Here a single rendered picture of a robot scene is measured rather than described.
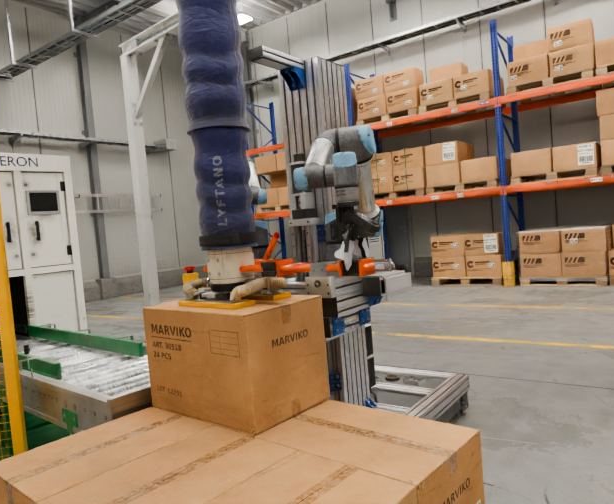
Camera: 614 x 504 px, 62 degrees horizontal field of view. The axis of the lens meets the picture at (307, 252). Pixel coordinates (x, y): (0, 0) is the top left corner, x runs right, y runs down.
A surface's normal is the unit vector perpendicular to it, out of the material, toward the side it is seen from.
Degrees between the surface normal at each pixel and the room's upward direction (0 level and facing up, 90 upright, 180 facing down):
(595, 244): 89
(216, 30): 85
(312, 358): 90
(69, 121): 90
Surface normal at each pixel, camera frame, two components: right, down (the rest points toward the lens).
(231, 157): 0.49, -0.22
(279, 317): 0.76, -0.03
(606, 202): -0.59, 0.09
